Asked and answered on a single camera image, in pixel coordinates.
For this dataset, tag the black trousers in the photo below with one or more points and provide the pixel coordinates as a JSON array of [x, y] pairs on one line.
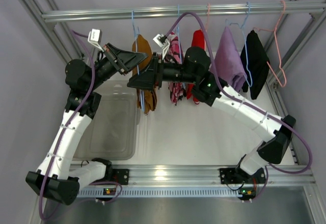
[[258, 64]]

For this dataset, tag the clear plastic bin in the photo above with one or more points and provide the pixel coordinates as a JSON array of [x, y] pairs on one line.
[[112, 133]]

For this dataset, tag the aluminium hanging rail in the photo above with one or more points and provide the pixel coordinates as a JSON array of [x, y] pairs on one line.
[[290, 7]]

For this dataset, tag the red trousers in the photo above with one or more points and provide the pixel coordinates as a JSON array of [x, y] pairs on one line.
[[197, 41]]

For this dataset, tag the blue hanger with lilac trousers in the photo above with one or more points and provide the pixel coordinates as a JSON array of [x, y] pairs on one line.
[[249, 79]]

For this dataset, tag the grey slotted cable duct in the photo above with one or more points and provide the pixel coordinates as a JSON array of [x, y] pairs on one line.
[[159, 192]]

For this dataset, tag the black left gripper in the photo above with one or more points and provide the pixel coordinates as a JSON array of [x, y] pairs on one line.
[[113, 60]]

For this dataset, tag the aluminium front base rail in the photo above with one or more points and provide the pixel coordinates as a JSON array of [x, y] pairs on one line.
[[210, 175]]

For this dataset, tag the pink patterned trousers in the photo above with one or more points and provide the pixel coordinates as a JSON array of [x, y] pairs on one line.
[[175, 56]]

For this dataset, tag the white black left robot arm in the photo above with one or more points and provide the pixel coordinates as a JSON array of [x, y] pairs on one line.
[[53, 179]]

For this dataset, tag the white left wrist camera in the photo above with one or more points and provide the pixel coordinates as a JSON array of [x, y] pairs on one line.
[[94, 38]]

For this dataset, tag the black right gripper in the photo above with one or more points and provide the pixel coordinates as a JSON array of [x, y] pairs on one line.
[[155, 71]]

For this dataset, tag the right aluminium frame post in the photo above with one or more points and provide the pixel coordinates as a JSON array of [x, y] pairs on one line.
[[294, 33]]

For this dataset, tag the left aluminium frame post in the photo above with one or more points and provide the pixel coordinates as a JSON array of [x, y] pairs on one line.
[[57, 34]]

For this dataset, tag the lilac trousers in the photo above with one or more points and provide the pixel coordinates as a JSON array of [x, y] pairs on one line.
[[227, 61]]

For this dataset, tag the aluminium frame post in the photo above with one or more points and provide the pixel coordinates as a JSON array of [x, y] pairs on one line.
[[57, 34], [294, 33]]

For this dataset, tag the pink hanger with red trousers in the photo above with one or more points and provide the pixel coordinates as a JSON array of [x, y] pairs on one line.
[[206, 25]]

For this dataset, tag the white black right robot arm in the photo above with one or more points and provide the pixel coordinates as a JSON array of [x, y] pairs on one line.
[[275, 131]]

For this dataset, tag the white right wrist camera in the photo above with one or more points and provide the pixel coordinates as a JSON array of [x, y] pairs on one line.
[[163, 42]]

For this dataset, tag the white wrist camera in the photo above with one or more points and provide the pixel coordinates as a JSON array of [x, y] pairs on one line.
[[94, 38], [163, 42]]

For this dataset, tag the brown trousers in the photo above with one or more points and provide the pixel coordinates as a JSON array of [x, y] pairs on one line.
[[150, 97]]

